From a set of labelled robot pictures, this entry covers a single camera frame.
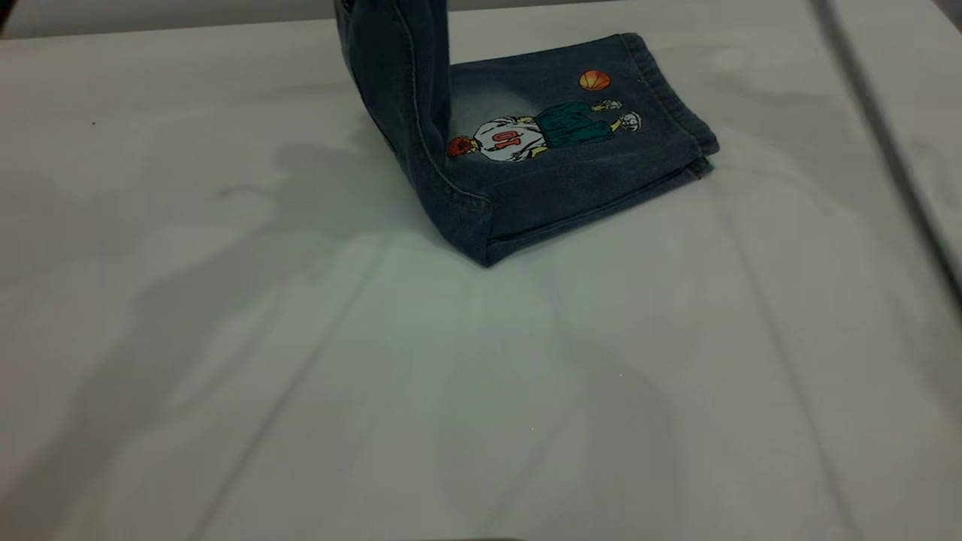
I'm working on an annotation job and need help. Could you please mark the blue denim pants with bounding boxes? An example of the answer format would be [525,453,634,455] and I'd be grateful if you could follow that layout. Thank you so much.
[333,0,721,269]

